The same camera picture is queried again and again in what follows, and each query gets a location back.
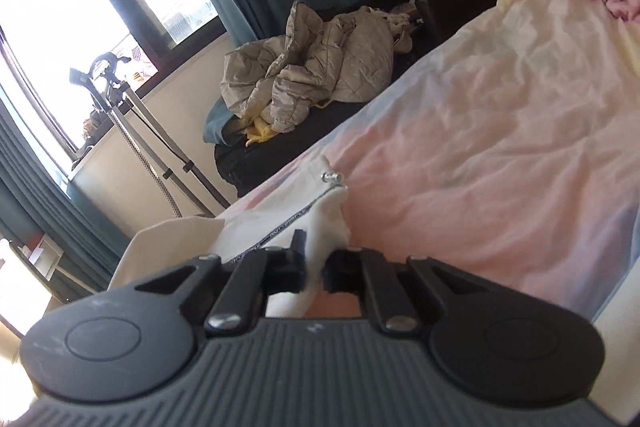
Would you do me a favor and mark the teal cloth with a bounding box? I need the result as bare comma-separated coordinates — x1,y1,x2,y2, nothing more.
202,99,251,145

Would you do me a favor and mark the pastel bed sheet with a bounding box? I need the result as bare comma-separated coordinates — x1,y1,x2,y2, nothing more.
220,0,640,413

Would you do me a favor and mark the cluster of small ornaments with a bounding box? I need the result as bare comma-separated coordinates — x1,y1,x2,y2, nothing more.
80,104,108,148

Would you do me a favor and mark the white dressing desk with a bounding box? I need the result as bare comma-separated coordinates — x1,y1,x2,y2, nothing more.
0,232,68,303

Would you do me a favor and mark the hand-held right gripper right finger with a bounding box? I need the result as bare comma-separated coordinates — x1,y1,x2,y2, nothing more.
322,247,506,335

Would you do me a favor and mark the cream jacket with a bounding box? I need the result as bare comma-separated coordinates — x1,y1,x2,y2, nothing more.
107,154,351,320

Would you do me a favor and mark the garment steamer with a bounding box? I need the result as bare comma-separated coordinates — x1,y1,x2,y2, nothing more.
69,52,233,218

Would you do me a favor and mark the grey quilted jacket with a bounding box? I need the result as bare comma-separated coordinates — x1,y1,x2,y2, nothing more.
220,0,396,135

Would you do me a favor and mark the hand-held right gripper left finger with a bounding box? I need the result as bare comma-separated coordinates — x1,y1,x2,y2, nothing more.
107,229,308,333

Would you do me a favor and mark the yellow cloth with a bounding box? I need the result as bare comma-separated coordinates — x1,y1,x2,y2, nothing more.
245,117,278,148

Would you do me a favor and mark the dark framed window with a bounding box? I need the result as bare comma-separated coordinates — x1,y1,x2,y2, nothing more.
0,0,228,168

